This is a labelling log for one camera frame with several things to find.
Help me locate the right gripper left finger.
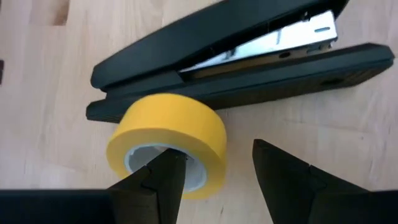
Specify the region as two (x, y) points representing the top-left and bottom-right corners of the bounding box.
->
(107, 147), (188, 224)

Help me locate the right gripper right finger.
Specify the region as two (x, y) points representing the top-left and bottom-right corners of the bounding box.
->
(252, 138), (373, 224)

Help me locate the yellow tape roll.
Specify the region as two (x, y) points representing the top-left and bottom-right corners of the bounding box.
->
(105, 93), (228, 200)

